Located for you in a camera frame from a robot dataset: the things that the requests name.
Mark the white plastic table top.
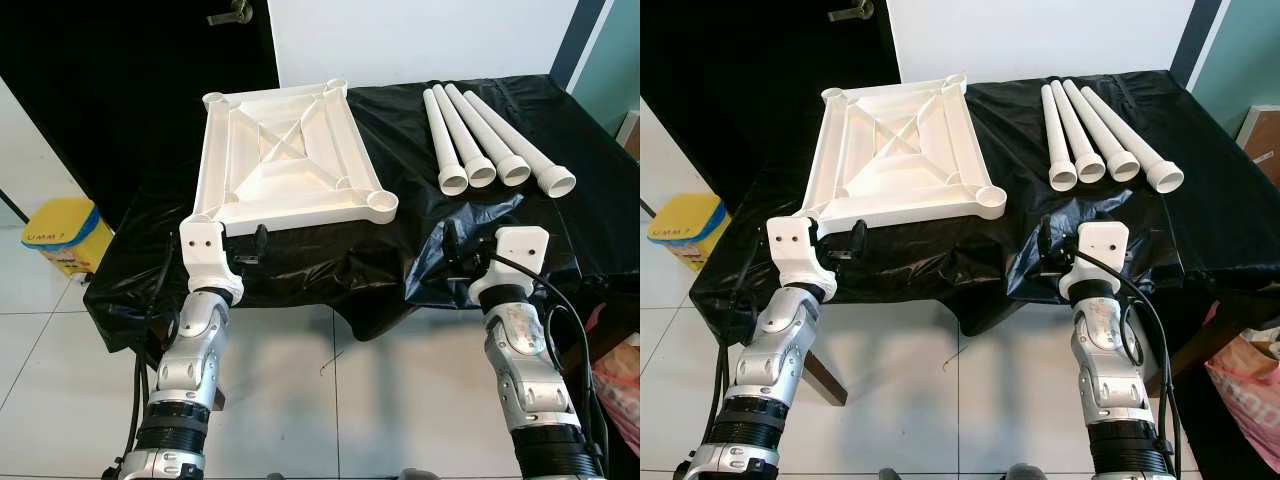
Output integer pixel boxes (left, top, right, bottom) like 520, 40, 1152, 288
190, 78, 400, 239
806, 73, 1009, 237

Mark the black plastic table sheet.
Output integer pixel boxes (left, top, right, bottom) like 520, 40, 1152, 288
689, 68, 1280, 341
83, 73, 641, 353

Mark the yellow bin with blue band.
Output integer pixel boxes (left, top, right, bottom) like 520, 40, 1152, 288
646, 192, 731, 273
21, 197, 114, 278

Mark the black door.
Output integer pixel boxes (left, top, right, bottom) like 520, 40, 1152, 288
0, 0, 282, 231
640, 0, 903, 216

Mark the pink plastic bag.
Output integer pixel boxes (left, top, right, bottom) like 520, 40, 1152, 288
1205, 300, 1280, 421
590, 305, 641, 456

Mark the brown cardboard box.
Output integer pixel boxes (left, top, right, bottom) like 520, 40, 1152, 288
1235, 105, 1280, 186
615, 110, 641, 161

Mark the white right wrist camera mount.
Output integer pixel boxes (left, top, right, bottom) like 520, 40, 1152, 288
470, 226, 551, 301
1060, 221, 1129, 299

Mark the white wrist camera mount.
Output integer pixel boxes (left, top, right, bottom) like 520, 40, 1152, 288
470, 226, 551, 301
766, 217, 836, 301
178, 220, 244, 301
1060, 221, 1129, 299

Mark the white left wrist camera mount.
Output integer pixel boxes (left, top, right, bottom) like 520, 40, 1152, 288
178, 220, 244, 301
766, 217, 836, 301

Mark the dark grey frame post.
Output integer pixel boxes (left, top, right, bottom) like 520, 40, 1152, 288
548, 0, 613, 91
1170, 0, 1226, 86

